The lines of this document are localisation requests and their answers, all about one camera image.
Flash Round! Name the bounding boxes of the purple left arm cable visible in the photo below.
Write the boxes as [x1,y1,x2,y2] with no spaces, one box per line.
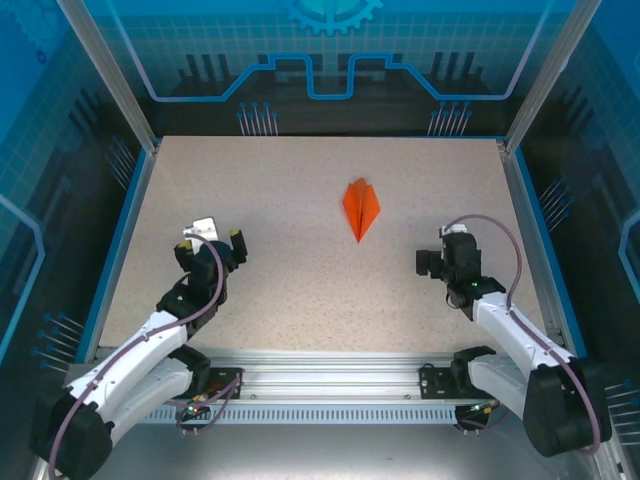
[47,234,244,476]

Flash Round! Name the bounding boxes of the cable connector with green light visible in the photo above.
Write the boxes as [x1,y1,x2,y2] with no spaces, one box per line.
[182,393,211,419]
[467,399,502,417]

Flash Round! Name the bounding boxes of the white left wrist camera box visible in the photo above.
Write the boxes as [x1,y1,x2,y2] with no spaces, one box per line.
[180,216,222,247]

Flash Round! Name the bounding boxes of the blue printed back panel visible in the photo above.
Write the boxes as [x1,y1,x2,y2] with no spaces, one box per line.
[87,0,576,137]

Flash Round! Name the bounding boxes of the blue edged side rail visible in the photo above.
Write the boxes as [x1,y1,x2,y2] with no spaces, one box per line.
[74,144,161,365]
[497,139,592,365]

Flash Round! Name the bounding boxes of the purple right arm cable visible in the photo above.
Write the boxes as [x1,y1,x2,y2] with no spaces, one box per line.
[442,214,601,456]

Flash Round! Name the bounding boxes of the aluminium mounting rail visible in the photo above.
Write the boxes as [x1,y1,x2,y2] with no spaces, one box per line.
[67,348,576,401]

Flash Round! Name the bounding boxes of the slotted grey cable duct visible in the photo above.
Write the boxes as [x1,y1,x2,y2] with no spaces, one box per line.
[144,404,506,426]

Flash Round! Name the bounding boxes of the steel tray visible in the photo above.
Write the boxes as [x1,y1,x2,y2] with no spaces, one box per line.
[29,389,640,480]

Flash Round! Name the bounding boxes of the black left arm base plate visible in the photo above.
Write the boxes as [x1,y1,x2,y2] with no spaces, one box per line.
[204,367,246,401]

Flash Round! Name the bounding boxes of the orange paper sheet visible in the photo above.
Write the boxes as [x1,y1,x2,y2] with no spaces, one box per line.
[342,177,382,245]

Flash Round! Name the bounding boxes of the blue printed side panel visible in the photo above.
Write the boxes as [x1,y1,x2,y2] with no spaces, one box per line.
[0,0,154,396]
[519,0,640,401]

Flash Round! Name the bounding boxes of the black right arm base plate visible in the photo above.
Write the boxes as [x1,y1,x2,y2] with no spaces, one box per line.
[418,363,476,401]

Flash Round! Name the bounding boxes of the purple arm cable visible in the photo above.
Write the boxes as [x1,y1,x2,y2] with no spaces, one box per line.
[47,234,244,476]
[442,214,601,456]

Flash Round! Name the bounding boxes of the aluminium frame post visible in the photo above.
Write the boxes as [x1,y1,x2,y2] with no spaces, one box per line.
[55,0,162,155]
[501,0,606,155]

